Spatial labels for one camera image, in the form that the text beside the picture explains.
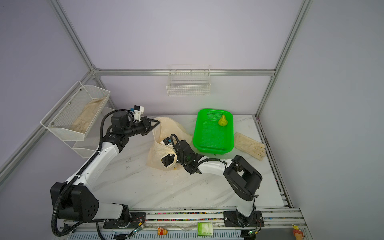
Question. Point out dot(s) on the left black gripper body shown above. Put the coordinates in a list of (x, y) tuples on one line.
[(146, 126)]

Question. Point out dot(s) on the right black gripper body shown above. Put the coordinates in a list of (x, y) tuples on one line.
[(175, 151)]

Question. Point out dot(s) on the green fake pear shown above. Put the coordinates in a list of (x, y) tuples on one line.
[(223, 121)]

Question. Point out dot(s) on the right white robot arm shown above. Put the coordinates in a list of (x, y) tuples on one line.
[(243, 178)]

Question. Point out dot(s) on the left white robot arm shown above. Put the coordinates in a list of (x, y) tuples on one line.
[(73, 202)]

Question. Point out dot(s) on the green plastic basket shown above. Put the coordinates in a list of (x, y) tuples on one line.
[(209, 136)]

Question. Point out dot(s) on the white lower mesh shelf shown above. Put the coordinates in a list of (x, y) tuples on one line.
[(86, 148)]

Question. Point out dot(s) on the white mesh shelf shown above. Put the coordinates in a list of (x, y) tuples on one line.
[(61, 119), (86, 148)]

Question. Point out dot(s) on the white upper mesh shelf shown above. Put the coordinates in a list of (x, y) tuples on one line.
[(61, 119)]

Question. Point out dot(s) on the small orange toy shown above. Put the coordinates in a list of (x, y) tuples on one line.
[(162, 231)]

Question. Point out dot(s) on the yellow red toy figure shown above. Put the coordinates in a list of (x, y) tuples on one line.
[(298, 234)]

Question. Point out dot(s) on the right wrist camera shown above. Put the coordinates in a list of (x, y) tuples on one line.
[(167, 142)]

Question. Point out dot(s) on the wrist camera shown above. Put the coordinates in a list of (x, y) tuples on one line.
[(167, 142), (137, 112)]

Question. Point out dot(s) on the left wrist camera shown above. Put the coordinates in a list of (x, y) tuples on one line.
[(137, 112)]

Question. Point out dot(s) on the white wire wall basket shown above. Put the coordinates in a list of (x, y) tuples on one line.
[(188, 80)]

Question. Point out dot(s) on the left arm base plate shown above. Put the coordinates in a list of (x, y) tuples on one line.
[(132, 222)]

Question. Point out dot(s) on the green box on rail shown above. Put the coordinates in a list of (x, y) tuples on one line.
[(205, 229)]

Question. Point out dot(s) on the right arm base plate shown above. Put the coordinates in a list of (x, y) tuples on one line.
[(235, 219)]

